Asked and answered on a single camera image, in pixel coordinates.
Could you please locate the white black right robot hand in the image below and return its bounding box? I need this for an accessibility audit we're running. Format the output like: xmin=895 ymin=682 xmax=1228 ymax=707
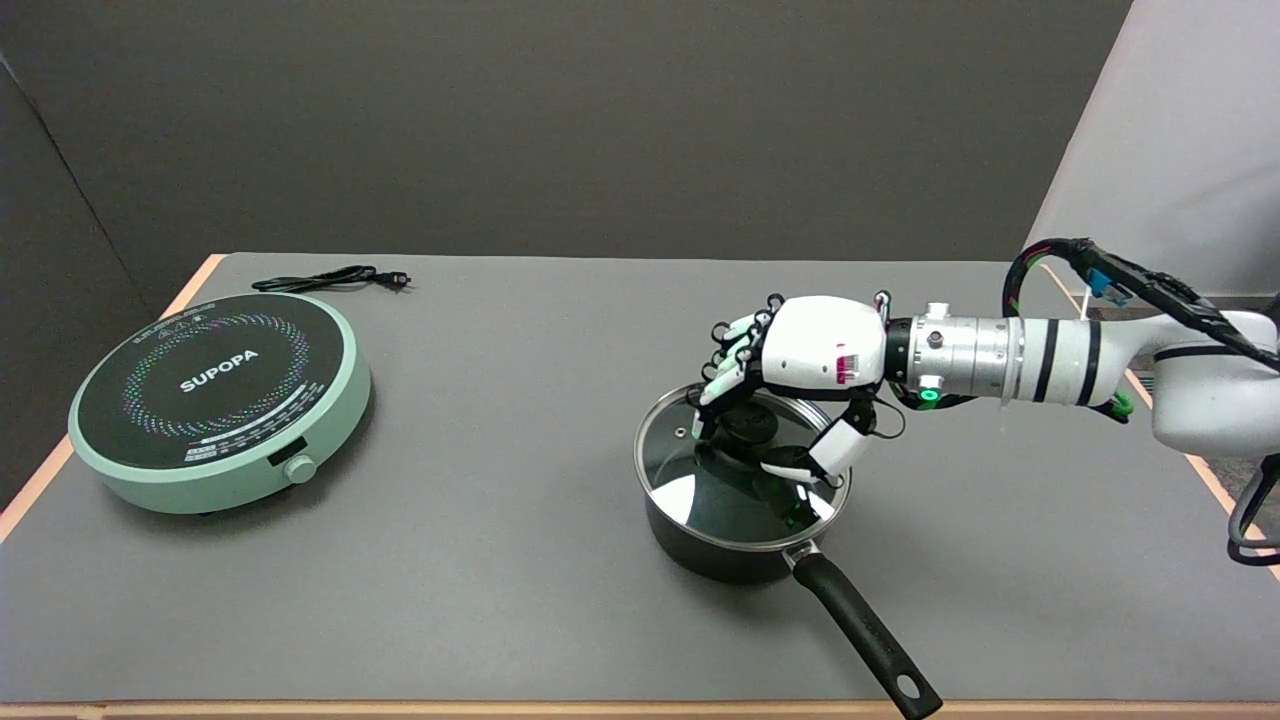
xmin=692 ymin=291 xmax=911 ymax=485

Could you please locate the glass pot lid black knob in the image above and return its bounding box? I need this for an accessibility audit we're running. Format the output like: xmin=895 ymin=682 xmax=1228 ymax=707
xmin=633 ymin=377 xmax=853 ymax=553

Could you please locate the grey table mat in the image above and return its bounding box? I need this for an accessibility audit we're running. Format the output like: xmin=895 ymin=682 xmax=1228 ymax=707
xmin=0 ymin=252 xmax=1280 ymax=703

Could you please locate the green round induction cooktop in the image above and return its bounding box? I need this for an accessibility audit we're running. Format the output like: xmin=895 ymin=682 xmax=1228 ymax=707
xmin=67 ymin=291 xmax=372 ymax=516

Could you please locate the black saucepan with long handle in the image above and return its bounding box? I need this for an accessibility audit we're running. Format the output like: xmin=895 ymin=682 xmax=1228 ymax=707
xmin=642 ymin=480 xmax=944 ymax=720

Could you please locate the black green braided robot cable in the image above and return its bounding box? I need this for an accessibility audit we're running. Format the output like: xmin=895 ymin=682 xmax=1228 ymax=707
xmin=1002 ymin=237 xmax=1280 ymax=374

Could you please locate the black power cord with plug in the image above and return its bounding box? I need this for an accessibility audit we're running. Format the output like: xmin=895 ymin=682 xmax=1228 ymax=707
xmin=251 ymin=265 xmax=412 ymax=294

